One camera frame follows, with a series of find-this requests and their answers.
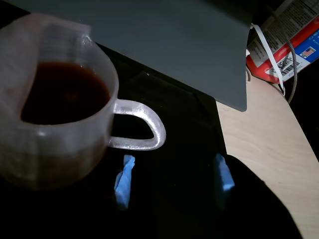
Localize gripper finger blue tape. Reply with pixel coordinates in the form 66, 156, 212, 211
113, 154, 137, 212
214, 152, 304, 239

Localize translucent pink plastic kettle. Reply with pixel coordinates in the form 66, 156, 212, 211
0, 12, 167, 191

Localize black rubber work mat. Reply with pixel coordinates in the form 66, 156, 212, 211
0, 2, 304, 239

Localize smooth grey silicone sheet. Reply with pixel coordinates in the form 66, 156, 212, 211
4, 0, 253, 113

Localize red white cardboard box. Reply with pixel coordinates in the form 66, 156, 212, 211
246, 0, 319, 85

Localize light braided cable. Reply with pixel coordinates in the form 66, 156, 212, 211
268, 0, 300, 105

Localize white flat strap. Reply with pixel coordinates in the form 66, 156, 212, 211
250, 23, 287, 96

